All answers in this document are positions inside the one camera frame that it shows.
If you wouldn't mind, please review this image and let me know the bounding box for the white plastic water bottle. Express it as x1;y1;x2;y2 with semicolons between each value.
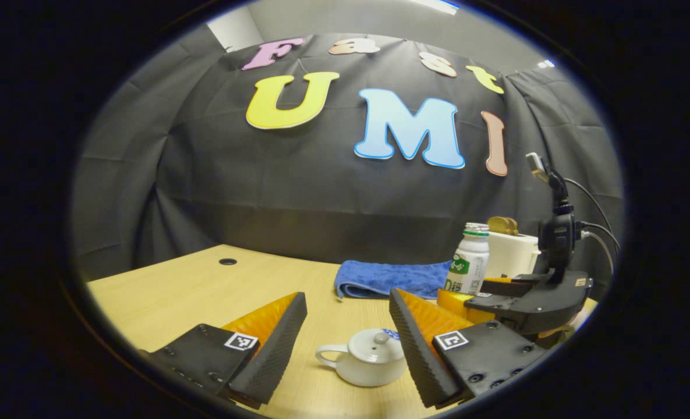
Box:
443;223;490;296

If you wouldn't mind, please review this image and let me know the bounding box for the white toaster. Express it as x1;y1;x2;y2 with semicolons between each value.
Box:
484;231;541;279

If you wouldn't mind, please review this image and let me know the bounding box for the white cable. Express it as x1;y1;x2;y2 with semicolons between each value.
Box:
581;231;615;275

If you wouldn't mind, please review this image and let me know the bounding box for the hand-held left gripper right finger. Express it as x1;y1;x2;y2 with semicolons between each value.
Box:
388;287;549;410

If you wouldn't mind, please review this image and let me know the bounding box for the black cable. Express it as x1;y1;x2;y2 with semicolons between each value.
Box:
578;221;621;254
564;177;614;235

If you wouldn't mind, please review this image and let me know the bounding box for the blue folded towel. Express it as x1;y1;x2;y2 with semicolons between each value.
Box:
334;260;454;300

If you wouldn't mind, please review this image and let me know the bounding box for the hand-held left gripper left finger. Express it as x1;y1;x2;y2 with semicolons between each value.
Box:
140;291;309;410

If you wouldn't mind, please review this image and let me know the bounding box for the white ceramic teacup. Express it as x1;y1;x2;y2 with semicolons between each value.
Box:
316;328;409;388

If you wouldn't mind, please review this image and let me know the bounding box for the black backdrop cloth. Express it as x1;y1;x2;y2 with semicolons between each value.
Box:
72;33;625;283

